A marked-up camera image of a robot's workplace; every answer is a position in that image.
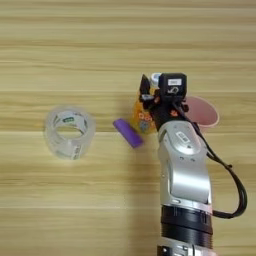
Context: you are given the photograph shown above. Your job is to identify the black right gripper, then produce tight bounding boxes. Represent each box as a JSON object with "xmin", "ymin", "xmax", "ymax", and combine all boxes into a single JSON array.
[{"xmin": 138, "ymin": 73, "xmax": 190, "ymax": 132}]

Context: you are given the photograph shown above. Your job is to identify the orange juice bottle white cap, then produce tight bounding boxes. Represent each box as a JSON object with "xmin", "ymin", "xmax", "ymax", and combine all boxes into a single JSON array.
[{"xmin": 131, "ymin": 72, "xmax": 163, "ymax": 135}]

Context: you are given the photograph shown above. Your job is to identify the purple rectangular eraser block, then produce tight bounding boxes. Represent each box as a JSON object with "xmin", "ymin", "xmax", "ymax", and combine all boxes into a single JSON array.
[{"xmin": 112, "ymin": 118, "xmax": 145, "ymax": 149}]

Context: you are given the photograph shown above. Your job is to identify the pink plastic cup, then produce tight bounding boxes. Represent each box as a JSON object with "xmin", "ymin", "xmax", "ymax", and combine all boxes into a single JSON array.
[{"xmin": 184, "ymin": 95, "xmax": 221, "ymax": 135}]

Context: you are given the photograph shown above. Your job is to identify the clear packing tape roll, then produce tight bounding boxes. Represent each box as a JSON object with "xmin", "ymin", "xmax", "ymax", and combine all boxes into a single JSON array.
[{"xmin": 44, "ymin": 105, "xmax": 97, "ymax": 161}]

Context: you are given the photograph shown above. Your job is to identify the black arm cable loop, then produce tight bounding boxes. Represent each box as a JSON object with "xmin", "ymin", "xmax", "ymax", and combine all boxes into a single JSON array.
[{"xmin": 173, "ymin": 101, "xmax": 249, "ymax": 220}]

